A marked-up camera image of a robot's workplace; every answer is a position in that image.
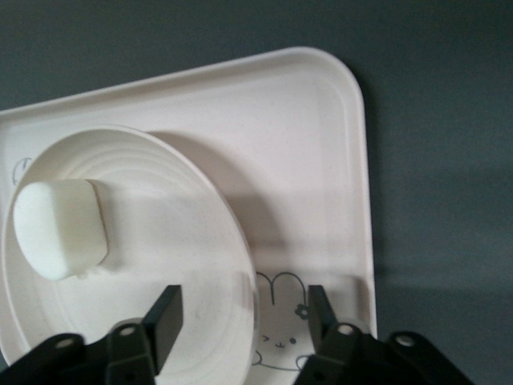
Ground round cream plate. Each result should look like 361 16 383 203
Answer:
0 124 258 385

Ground white steamed bun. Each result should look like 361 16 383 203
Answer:
12 179 110 281

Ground dark grey table cloth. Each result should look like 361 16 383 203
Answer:
0 0 513 385

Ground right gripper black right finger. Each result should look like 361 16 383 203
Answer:
294 285 488 385

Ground cream rabbit print tray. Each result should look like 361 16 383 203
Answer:
0 47 378 385

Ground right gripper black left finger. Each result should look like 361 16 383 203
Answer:
0 284 184 385

